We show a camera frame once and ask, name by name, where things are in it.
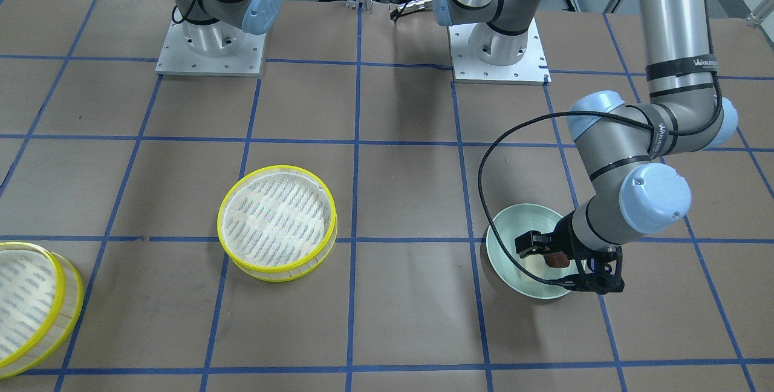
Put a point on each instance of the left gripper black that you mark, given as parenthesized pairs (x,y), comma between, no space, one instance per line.
(562,236)

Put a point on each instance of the yellow bamboo steamer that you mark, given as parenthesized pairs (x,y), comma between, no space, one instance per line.
(278,223)
(41,300)

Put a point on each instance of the white steamed bun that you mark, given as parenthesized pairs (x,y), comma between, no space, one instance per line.
(535,265)

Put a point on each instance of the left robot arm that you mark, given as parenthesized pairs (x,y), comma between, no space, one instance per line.
(620,144)

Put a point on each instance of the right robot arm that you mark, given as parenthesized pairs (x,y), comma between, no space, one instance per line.
(210,27)

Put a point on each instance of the brown steamed bun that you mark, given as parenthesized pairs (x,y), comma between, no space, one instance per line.
(557,260)

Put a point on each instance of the light green plate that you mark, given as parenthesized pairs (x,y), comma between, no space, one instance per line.
(510,223)

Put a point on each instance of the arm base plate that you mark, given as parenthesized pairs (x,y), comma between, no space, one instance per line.
(244,60)
(532,68)

